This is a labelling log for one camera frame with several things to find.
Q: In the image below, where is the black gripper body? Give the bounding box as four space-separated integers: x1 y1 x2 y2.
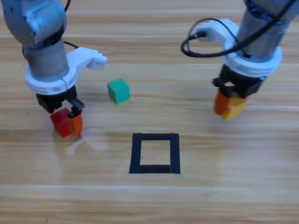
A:
36 85 78 114
212 64 267 98

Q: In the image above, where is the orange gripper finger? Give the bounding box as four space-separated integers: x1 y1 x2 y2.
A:
214 90 234 115
66 98 85 136

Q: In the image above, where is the yellow wooden block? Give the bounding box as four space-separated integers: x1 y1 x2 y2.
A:
221 94 248 120

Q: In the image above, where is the red wooden block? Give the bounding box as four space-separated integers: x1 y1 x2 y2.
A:
50 107 72 138

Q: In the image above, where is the green wooden block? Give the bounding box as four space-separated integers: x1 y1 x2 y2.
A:
107 78 131 105

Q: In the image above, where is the black tape square outline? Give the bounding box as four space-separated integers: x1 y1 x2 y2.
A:
128 133 181 175

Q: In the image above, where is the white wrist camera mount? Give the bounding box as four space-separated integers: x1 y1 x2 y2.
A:
195 18 283 77
24 46 108 96

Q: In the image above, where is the black camera cable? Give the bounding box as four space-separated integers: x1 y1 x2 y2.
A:
62 0 80 49
181 0 299 58

